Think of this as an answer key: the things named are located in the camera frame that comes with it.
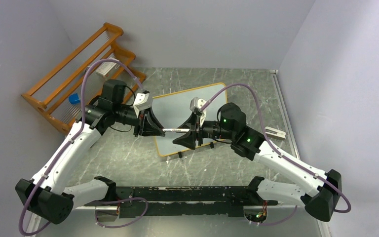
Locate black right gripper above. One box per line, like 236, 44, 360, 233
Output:
173, 112, 235, 150

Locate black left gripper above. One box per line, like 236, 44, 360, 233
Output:
114, 104, 166, 137

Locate white marker pen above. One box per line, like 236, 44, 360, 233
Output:
162, 128, 190, 133

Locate yellow framed whiteboard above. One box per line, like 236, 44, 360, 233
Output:
152, 82, 226, 157

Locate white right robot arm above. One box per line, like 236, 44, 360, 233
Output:
173, 103, 341, 222

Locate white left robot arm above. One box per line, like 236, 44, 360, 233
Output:
15, 79, 165, 224

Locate white whiteboard eraser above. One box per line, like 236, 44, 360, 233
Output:
265, 126, 287, 141

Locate grey cardboard box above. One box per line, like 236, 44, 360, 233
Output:
94, 62, 120, 78

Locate blue cube block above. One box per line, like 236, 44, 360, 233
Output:
68, 93, 80, 105

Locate orange wooden rack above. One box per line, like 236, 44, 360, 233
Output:
21, 22, 146, 135

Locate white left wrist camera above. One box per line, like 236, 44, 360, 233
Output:
133, 91, 153, 117

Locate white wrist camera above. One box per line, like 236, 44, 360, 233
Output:
190, 97, 207, 125
133, 91, 153, 117

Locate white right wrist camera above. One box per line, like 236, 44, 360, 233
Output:
190, 97, 207, 125

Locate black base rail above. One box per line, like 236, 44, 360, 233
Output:
86, 177, 278, 218

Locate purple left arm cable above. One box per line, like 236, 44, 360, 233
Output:
18, 58, 145, 237

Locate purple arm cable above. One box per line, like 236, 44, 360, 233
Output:
200, 83, 352, 214
18, 58, 145, 237

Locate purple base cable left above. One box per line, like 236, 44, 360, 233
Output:
94, 197, 149, 229

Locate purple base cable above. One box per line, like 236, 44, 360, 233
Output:
94, 197, 149, 229
248, 205, 298, 227

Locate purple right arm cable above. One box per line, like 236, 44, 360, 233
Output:
200, 83, 352, 214

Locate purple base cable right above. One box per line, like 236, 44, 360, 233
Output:
248, 205, 298, 227

